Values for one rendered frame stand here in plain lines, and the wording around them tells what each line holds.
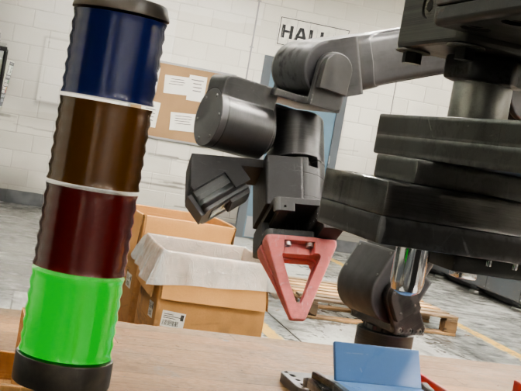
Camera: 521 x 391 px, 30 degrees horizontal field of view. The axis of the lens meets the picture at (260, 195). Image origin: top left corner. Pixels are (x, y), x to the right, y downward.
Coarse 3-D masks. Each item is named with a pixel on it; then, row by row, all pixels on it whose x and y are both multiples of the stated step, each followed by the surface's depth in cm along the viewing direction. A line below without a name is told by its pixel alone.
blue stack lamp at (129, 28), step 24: (72, 24) 39; (96, 24) 37; (120, 24) 37; (144, 24) 38; (72, 48) 38; (96, 48) 38; (120, 48) 38; (144, 48) 38; (72, 72) 38; (96, 72) 38; (120, 72) 38; (144, 72) 38; (96, 96) 38; (120, 96) 38; (144, 96) 38
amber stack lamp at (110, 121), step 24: (72, 96) 38; (72, 120) 38; (96, 120) 38; (120, 120) 38; (144, 120) 39; (72, 144) 38; (96, 144) 38; (120, 144) 38; (144, 144) 39; (72, 168) 38; (96, 168) 38; (120, 168) 38
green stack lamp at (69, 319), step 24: (48, 288) 38; (72, 288) 38; (96, 288) 38; (120, 288) 40; (48, 312) 38; (72, 312) 38; (96, 312) 38; (24, 336) 39; (48, 336) 38; (72, 336) 38; (96, 336) 39; (48, 360) 38; (72, 360) 38; (96, 360) 39
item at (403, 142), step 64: (448, 64) 60; (512, 64) 59; (384, 128) 64; (448, 128) 56; (512, 128) 49; (384, 192) 55; (448, 192) 55; (512, 192) 59; (448, 256) 59; (512, 256) 57
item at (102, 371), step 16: (80, 0) 38; (96, 0) 37; (112, 0) 37; (128, 0) 37; (144, 0) 38; (144, 16) 38; (160, 16) 38; (16, 352) 39; (16, 368) 39; (32, 368) 38; (48, 368) 38; (64, 368) 38; (80, 368) 38; (96, 368) 39; (32, 384) 38; (48, 384) 38; (64, 384) 38; (80, 384) 38; (96, 384) 39
